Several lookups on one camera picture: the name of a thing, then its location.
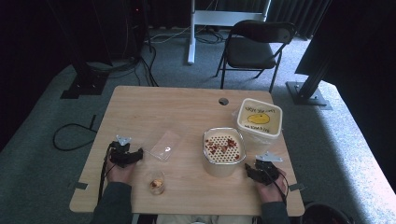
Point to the perforated cream strainer insert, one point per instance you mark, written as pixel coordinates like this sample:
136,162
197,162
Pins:
223,149

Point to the dark curtain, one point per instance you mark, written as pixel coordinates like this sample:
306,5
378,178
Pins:
292,12

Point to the white desk frame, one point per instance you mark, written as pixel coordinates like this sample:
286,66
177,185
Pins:
218,18

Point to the dried red berries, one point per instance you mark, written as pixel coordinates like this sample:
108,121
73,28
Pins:
222,146

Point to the black folding chair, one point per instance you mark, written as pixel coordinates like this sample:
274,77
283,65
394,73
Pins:
249,51

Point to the grey tape piece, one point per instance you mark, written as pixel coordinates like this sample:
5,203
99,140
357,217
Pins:
77,185
296,187

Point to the small glass cup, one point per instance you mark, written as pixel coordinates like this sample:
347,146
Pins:
157,183

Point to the black metal stand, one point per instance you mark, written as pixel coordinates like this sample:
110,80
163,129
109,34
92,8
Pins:
308,93
85,81

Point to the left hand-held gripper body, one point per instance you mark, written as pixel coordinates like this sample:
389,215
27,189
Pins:
120,154

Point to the grey table grommet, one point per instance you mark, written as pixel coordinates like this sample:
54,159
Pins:
223,101

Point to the clear plastic lid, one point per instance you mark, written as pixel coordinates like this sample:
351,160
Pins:
165,145

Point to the person's left hand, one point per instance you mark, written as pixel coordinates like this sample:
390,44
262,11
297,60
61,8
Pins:
120,174

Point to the black round seat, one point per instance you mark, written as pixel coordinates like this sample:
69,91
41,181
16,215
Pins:
323,215

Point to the person's right hand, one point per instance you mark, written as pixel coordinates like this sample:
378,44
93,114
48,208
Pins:
269,193

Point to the cream square container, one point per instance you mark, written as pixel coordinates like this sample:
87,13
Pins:
222,168

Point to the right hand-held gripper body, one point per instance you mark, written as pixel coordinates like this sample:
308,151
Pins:
267,171

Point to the white lid with yellow face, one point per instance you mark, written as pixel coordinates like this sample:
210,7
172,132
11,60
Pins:
260,119

